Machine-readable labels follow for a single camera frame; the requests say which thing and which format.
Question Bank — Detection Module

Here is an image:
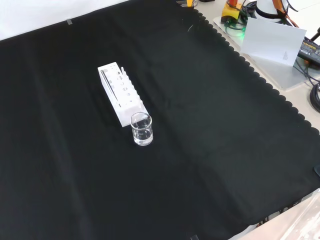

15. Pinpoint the black power adapter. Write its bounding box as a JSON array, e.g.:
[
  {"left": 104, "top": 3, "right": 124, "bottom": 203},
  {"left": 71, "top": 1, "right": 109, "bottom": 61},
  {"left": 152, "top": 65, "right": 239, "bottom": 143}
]
[{"left": 297, "top": 38, "right": 320, "bottom": 62}]

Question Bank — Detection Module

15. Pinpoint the grey metal base plate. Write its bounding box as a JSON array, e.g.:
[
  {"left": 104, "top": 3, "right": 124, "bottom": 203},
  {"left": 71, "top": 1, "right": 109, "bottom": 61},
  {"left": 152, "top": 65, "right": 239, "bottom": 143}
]
[{"left": 212, "top": 13, "right": 320, "bottom": 91}]

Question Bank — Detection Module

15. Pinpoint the pale board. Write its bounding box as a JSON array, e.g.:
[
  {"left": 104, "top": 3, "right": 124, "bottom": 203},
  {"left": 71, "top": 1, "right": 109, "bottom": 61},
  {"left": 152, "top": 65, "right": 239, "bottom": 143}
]
[{"left": 240, "top": 16, "right": 308, "bottom": 68}]

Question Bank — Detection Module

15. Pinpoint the clear glass rod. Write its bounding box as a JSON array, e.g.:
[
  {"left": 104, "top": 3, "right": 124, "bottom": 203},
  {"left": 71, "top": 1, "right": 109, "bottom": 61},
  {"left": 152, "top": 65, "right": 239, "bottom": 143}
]
[{"left": 100, "top": 70, "right": 122, "bottom": 107}]

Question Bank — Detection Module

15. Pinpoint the orange cable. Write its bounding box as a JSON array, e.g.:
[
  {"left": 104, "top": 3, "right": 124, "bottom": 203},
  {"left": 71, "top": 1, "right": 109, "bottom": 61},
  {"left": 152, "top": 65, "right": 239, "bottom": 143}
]
[{"left": 272, "top": 0, "right": 300, "bottom": 28}]

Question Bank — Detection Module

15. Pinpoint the black bench cloth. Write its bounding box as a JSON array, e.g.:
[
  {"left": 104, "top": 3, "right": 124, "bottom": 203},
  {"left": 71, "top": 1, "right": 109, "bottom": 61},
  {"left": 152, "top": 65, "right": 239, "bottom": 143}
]
[{"left": 0, "top": 0, "right": 320, "bottom": 240}]

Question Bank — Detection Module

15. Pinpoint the white test tube rack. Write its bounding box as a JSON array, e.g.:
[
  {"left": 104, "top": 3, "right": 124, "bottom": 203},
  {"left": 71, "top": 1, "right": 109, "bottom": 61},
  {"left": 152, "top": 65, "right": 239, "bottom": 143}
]
[{"left": 97, "top": 61, "right": 148, "bottom": 129}]

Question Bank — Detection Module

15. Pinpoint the clear plastic sheet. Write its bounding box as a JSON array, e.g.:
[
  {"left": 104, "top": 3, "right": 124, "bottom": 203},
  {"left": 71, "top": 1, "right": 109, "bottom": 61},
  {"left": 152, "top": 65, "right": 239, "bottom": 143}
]
[{"left": 276, "top": 187, "right": 320, "bottom": 240}]

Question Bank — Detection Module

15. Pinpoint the thick black cable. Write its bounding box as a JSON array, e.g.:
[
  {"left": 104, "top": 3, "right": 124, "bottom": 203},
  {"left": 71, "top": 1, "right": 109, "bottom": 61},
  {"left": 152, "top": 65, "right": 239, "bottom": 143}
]
[{"left": 309, "top": 83, "right": 320, "bottom": 114}]

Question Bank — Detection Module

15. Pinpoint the hex key set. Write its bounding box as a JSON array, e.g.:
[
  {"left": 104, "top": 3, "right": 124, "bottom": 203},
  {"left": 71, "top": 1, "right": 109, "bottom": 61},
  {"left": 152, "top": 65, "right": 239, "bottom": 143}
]
[{"left": 175, "top": 0, "right": 199, "bottom": 8}]

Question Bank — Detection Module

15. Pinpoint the yellow stop button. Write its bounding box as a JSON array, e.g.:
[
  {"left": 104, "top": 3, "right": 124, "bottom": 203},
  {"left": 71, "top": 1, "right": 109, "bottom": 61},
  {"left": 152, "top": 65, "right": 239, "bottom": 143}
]
[{"left": 222, "top": 0, "right": 244, "bottom": 20}]

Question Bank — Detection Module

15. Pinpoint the small clear glass beaker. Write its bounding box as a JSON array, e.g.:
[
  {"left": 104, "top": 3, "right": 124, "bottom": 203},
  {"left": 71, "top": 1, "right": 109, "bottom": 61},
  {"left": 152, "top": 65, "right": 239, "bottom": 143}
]
[{"left": 130, "top": 112, "right": 154, "bottom": 147}]

